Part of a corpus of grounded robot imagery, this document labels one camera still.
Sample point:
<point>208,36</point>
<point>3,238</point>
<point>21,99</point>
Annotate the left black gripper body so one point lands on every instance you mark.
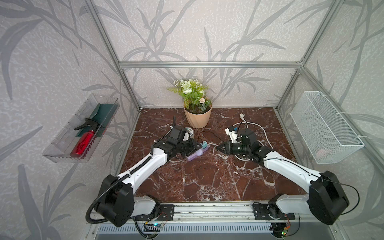
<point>186,148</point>

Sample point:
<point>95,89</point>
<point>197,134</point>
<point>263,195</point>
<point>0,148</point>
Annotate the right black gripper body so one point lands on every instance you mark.
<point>236,148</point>

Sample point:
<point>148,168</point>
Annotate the purple power strip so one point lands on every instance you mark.
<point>197,154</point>

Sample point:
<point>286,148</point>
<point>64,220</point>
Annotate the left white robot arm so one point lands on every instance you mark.
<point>125,185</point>

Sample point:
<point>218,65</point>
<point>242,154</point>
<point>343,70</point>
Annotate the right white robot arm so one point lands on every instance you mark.
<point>325,198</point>

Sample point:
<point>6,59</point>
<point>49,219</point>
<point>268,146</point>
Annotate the round tin can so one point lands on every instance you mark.
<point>189,133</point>

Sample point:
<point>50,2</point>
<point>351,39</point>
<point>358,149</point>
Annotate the beige flower pot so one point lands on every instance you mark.
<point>198,115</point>

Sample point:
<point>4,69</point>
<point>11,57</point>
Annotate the green artificial flowering plant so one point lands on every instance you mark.
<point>193,93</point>

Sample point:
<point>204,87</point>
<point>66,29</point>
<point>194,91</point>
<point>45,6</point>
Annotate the pink object in basket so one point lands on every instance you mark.
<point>323,153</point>

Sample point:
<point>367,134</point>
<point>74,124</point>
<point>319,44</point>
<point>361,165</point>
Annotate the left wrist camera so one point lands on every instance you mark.
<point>177,135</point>

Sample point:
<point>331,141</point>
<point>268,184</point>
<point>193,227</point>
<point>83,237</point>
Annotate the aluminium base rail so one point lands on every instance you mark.
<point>210,211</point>

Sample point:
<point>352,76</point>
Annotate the white wire mesh basket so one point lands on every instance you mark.
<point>322,126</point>

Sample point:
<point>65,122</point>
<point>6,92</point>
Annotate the red handled pruning shears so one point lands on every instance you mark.
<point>81,148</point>

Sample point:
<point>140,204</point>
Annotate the clear plastic wall tray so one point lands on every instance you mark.
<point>79,138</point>

